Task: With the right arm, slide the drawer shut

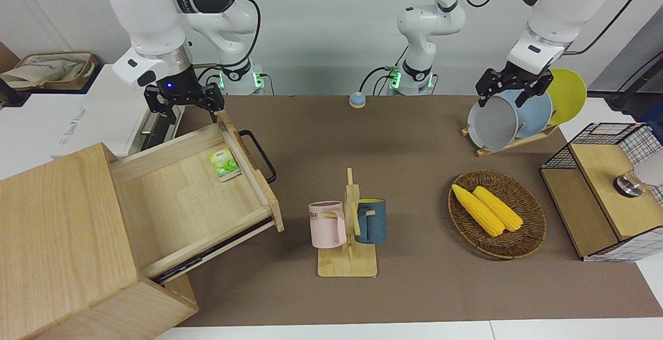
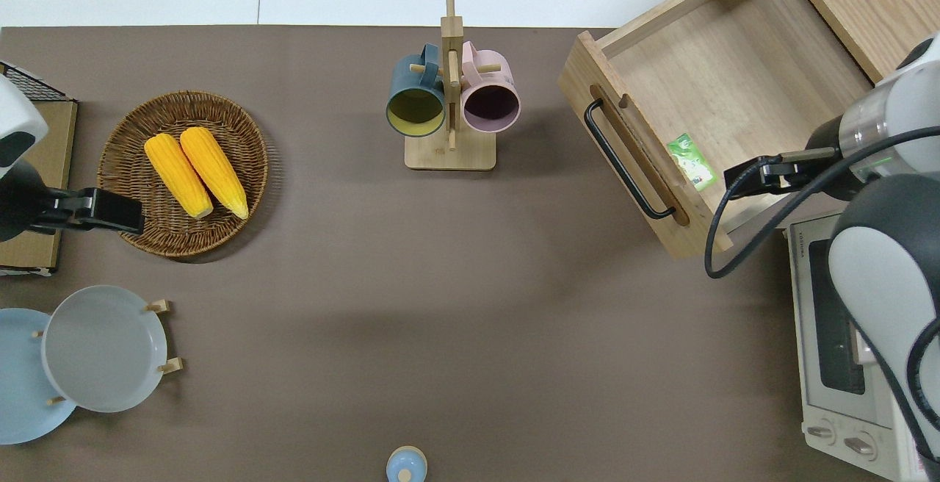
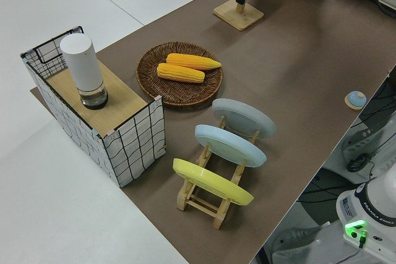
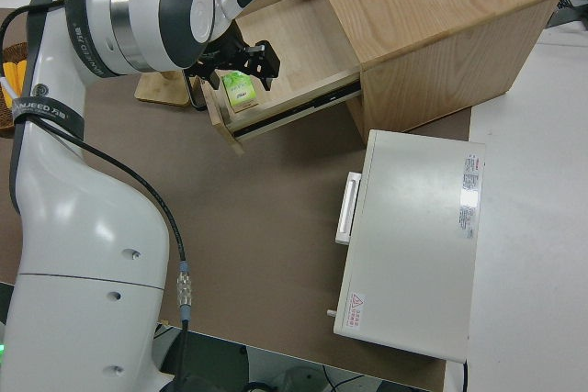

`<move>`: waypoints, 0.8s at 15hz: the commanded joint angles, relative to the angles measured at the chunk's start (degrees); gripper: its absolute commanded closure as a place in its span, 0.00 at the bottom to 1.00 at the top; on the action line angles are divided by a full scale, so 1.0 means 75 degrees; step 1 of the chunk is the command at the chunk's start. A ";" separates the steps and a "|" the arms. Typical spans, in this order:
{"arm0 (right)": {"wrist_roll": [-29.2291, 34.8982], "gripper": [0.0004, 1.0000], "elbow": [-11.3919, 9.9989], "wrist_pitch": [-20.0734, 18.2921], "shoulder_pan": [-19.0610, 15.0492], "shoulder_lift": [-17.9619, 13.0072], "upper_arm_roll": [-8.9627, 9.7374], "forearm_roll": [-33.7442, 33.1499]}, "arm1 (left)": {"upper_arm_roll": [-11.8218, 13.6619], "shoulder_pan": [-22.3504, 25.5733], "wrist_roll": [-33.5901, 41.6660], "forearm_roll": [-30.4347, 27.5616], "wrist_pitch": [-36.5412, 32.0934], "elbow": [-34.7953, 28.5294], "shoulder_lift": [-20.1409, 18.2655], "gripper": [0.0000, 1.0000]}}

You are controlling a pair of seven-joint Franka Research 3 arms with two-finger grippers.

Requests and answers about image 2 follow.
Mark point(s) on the pink mug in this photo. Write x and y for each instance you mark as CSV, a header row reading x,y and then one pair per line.
x,y
490,81

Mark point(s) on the brown wicker basket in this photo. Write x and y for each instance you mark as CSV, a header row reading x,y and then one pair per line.
x,y
132,137

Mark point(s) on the green snack packet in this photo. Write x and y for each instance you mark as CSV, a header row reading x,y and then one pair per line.
x,y
692,162

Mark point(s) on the grey plate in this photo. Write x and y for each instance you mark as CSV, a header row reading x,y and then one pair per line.
x,y
103,350

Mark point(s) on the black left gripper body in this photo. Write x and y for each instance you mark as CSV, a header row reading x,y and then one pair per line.
x,y
70,211

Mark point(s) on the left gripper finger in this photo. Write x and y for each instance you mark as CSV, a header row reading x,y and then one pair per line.
x,y
121,216

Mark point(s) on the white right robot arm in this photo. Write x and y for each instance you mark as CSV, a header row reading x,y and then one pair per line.
x,y
881,269

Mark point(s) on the wooden mug tree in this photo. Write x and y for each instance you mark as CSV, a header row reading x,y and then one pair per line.
x,y
449,155

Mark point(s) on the light blue plate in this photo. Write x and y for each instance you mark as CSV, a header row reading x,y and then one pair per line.
x,y
22,394

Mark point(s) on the wooden plate rack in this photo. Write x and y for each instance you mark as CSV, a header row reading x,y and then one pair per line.
x,y
163,306

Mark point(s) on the dark blue mug yellow inside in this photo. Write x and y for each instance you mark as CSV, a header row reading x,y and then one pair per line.
x,y
411,81

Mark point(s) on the light wooden drawer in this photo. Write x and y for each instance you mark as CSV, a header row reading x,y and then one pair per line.
x,y
734,85

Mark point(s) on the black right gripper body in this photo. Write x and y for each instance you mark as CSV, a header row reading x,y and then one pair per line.
x,y
797,173

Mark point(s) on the blue dome bell wooden base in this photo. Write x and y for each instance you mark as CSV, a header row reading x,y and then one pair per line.
x,y
406,465

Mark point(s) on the white toaster oven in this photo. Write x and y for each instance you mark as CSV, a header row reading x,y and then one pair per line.
x,y
815,364

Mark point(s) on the yellow corn cob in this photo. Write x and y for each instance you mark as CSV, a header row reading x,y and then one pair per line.
x,y
213,170
176,173

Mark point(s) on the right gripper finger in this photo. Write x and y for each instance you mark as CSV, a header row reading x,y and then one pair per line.
x,y
745,179

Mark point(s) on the large brown table mat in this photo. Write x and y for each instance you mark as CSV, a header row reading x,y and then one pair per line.
x,y
470,306

